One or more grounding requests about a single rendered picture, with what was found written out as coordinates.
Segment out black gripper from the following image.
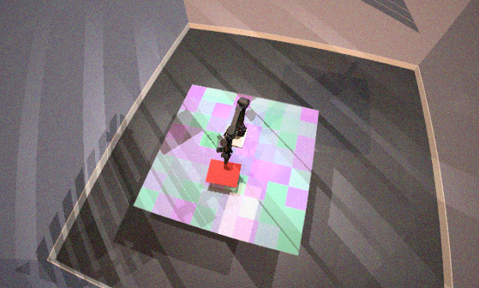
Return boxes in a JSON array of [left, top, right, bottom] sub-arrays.
[[221, 145, 233, 165]]

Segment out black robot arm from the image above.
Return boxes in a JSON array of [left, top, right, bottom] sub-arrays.
[[216, 97, 250, 153]]

